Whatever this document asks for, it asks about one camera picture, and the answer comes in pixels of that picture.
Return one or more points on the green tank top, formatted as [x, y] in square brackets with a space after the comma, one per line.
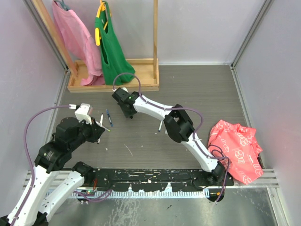
[116, 70]

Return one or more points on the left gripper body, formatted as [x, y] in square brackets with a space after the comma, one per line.
[87, 130]

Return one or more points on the grey slotted cable duct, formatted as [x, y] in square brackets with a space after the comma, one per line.
[159, 195]

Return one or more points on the black white marker pen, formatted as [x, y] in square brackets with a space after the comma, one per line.
[100, 124]

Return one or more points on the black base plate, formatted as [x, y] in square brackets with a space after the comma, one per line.
[151, 180]

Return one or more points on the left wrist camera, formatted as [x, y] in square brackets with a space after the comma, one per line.
[82, 112]

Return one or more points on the blue pen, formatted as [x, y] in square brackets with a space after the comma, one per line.
[109, 117]

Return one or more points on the yellow hanger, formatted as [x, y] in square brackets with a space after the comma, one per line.
[103, 24]

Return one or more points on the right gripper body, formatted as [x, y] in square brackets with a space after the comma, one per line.
[128, 114]

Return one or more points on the red patterned cloth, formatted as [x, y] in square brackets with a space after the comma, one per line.
[239, 144]

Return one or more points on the blue grey hanger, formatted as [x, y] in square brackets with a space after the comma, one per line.
[63, 5]

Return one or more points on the pink shirt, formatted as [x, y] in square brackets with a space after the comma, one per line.
[78, 40]

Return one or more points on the wooden clothes rack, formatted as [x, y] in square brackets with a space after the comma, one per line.
[146, 70]

